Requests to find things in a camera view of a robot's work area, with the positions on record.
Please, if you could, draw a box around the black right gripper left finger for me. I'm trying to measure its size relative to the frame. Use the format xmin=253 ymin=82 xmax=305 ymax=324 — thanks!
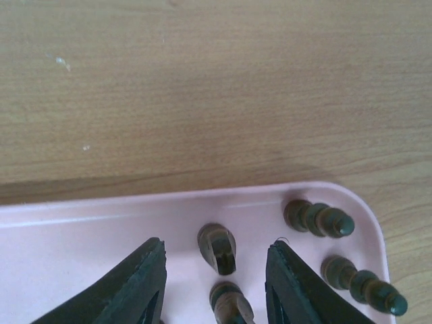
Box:
xmin=34 ymin=238 xmax=167 ymax=323

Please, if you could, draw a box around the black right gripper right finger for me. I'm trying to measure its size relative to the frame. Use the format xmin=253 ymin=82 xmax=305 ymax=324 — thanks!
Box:
xmin=265 ymin=241 xmax=373 ymax=324

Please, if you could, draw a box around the dark brown bishop piece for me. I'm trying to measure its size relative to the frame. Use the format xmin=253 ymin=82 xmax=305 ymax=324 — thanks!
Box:
xmin=283 ymin=199 xmax=355 ymax=238

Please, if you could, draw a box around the dark brown knight piece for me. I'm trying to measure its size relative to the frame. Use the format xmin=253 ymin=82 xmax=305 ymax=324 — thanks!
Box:
xmin=197 ymin=223 xmax=236 ymax=276

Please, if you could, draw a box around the dark brown chess piece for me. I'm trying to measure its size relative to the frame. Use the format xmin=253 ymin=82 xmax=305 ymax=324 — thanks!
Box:
xmin=321 ymin=255 xmax=408 ymax=317

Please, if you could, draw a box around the dark brown pawn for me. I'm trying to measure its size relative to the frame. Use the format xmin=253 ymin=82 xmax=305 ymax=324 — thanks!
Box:
xmin=209 ymin=281 xmax=254 ymax=324

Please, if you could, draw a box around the pink plastic tray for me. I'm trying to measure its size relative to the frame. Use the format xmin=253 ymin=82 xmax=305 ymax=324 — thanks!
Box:
xmin=1 ymin=182 xmax=389 ymax=323

